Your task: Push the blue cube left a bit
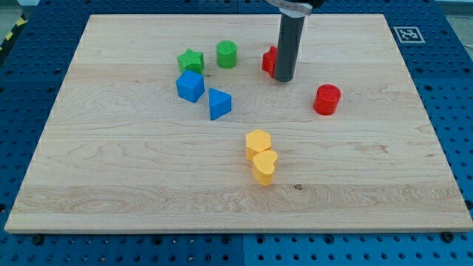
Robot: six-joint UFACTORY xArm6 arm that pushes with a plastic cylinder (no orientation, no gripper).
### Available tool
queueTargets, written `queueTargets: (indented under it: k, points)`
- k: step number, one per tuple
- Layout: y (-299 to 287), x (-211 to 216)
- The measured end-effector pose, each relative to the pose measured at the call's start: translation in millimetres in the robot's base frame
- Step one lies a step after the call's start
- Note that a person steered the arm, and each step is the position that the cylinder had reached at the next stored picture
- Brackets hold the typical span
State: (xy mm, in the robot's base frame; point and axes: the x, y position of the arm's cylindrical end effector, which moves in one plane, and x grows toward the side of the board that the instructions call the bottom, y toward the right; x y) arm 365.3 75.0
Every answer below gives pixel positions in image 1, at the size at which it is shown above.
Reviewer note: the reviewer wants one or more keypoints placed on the red star block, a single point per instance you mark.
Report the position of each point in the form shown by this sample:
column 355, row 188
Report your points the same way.
column 269, row 60

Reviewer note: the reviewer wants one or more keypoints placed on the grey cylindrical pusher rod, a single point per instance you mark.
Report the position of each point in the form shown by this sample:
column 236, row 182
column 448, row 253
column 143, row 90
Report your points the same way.
column 290, row 33

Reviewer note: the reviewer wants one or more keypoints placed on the yellow heart block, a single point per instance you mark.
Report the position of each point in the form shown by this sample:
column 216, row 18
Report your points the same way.
column 264, row 166

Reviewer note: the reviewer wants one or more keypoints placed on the green star block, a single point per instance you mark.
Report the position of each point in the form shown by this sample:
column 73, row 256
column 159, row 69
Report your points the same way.
column 191, row 60

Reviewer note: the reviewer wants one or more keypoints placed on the black yellow hazard tape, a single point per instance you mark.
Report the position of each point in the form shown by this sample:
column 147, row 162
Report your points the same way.
column 14, row 33

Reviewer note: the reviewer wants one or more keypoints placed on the white fiducial marker tag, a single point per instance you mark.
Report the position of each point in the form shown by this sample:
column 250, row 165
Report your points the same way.
column 409, row 35

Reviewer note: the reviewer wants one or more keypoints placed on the blue cube block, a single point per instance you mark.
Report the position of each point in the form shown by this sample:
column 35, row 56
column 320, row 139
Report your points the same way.
column 190, row 86

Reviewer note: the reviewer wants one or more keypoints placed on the green cylinder block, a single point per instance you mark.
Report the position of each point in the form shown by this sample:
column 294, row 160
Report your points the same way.
column 226, row 54

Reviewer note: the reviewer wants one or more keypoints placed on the yellow hexagon block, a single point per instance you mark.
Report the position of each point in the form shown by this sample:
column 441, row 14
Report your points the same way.
column 256, row 142

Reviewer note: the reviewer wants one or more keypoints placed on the red cylinder block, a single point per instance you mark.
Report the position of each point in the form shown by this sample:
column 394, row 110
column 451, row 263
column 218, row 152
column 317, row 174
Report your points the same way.
column 326, row 99

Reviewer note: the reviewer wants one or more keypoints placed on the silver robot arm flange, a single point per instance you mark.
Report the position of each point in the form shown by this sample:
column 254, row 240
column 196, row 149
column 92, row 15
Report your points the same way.
column 296, row 8

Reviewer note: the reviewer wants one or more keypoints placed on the blue triangular prism block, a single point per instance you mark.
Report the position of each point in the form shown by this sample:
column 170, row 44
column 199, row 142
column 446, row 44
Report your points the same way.
column 220, row 103

